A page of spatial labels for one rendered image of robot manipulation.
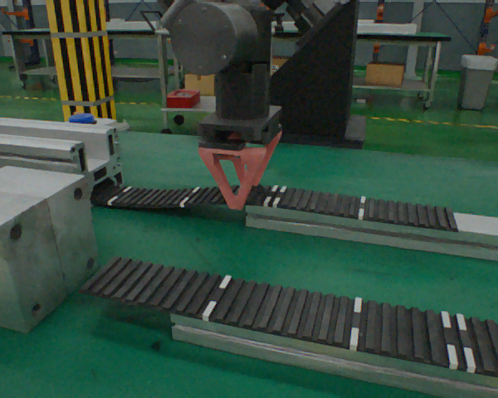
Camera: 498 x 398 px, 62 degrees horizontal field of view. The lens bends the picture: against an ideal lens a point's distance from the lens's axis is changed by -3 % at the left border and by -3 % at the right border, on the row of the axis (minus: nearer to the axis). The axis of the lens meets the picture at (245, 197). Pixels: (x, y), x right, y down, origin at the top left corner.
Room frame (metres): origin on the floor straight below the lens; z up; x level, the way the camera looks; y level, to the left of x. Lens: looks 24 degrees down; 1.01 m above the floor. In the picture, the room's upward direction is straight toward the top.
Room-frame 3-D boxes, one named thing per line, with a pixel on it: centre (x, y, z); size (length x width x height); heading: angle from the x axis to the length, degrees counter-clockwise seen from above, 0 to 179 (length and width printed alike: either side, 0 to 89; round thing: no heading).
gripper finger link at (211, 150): (0.44, 0.01, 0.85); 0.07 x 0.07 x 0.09; 73
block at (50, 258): (0.32, 0.19, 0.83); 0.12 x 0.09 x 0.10; 163
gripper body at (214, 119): (0.45, 0.00, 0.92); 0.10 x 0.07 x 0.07; 163
